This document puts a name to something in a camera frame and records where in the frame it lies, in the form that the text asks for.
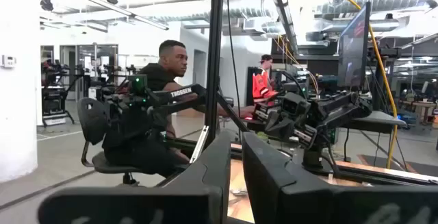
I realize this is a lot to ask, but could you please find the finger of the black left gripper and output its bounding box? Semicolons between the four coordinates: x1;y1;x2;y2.
262;110;283;135
276;116;298;140

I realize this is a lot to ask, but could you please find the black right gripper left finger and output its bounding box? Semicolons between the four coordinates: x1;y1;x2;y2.
37;130;235;224

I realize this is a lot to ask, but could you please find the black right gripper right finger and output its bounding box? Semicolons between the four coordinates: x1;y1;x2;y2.
241;131;438;224

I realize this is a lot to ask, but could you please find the standing person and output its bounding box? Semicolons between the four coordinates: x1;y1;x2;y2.
252;53;279;105

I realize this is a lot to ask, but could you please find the silver aluminium bar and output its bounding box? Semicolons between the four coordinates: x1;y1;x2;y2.
189;125;210;164

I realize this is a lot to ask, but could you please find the grey desk top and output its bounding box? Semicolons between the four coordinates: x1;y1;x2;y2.
342;110;408;135

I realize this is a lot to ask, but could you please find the black computer monitor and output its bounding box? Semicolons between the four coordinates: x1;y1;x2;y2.
337;1;372;90

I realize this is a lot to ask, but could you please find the seated person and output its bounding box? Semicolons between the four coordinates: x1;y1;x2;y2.
102;38;256;179

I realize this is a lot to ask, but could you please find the black office chair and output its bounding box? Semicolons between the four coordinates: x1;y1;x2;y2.
76;97;188;186

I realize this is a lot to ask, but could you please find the black robot rig on stand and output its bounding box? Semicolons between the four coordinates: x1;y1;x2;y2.
40;58;77;127

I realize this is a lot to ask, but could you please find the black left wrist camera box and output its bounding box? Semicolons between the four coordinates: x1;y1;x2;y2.
281;92;311;117

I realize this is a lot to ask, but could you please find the black diagonal frame brace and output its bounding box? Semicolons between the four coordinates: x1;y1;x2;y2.
214;92;250;133

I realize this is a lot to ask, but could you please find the thin black hanging cable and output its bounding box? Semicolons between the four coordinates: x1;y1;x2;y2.
224;0;243;142

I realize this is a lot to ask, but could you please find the black vertical frame post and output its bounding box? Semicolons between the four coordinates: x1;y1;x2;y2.
203;0;226;149

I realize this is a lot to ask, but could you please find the yellow cable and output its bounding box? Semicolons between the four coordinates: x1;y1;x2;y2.
320;0;400;170

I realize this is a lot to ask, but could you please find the black overhead frame beam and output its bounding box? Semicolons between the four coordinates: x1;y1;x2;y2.
263;0;300;55

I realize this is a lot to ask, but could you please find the silver ceiling air duct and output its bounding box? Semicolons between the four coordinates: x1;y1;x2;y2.
316;0;438;16

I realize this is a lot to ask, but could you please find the white wall thermostat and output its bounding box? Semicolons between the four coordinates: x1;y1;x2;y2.
1;54;17;69

